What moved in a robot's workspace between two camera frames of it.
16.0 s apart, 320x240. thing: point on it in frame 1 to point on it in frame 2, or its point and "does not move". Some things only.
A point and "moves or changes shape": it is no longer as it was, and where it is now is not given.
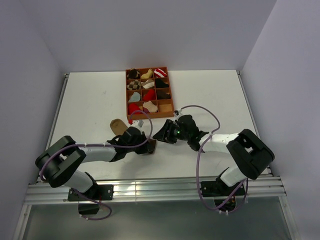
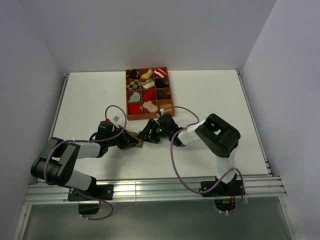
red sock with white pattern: [132, 107] does not move
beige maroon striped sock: [149, 107] does not move
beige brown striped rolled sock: [148, 84] does not move
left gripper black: [143, 149] to [127, 140]
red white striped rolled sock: [159, 73] does not move
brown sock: [118, 127] moves or changes shape
